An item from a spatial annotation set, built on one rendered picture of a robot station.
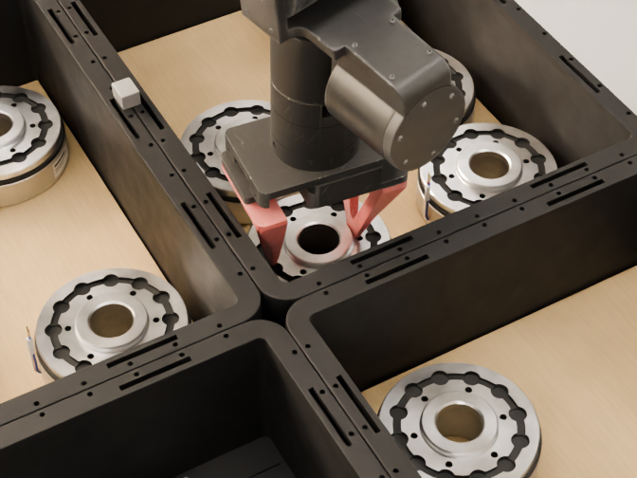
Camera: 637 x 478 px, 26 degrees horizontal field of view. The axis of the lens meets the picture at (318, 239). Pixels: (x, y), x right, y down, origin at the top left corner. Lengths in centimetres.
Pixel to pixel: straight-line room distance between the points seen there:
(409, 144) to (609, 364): 25
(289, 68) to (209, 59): 34
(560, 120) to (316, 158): 24
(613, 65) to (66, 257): 61
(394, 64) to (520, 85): 31
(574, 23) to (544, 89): 39
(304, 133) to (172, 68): 32
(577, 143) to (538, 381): 19
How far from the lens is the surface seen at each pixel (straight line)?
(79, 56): 101
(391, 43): 77
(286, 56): 81
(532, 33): 103
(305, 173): 87
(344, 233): 96
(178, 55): 116
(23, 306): 99
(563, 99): 102
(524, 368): 94
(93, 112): 101
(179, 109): 111
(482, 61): 110
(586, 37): 141
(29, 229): 103
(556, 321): 97
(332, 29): 78
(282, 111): 84
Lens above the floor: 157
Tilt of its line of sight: 47 degrees down
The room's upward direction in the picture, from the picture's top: straight up
